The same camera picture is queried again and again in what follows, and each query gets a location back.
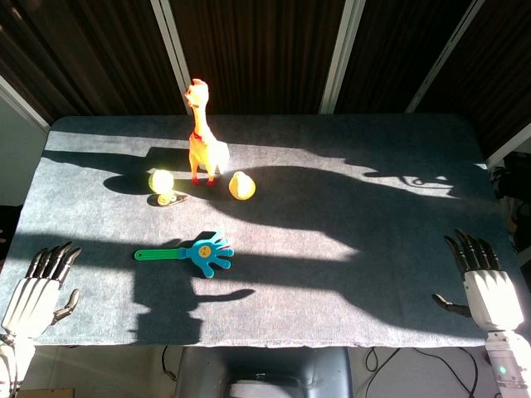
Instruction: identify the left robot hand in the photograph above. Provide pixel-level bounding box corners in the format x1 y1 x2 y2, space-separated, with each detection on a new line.
1 241 83 338

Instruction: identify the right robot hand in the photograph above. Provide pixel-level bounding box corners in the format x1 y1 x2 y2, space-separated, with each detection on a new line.
431 228 525 332

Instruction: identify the robot base body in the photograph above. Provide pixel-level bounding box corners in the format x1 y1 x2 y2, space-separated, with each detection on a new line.
173 346 353 398

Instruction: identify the dark background equipment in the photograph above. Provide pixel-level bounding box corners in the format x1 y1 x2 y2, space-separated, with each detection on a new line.
488 151 531 266

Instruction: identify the yellow-green ball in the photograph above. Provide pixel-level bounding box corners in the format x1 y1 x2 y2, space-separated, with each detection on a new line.
149 168 175 195

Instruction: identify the grey table cloth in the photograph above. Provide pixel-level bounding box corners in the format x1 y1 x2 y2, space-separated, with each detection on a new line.
0 114 531 348

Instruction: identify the yellow rubber chicken toy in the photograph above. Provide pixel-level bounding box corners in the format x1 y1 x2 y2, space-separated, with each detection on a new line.
184 78 231 187

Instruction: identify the yellow pear toy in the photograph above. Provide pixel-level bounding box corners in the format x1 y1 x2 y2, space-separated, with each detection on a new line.
228 170 257 201

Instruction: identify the black cable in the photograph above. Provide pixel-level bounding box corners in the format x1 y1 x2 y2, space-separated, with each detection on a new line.
363 347 494 398
160 345 178 381

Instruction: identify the white frame post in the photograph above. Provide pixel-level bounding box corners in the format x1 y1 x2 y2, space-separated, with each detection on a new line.
319 0 367 115
0 74 51 133
405 0 487 114
149 0 193 115
485 120 531 168

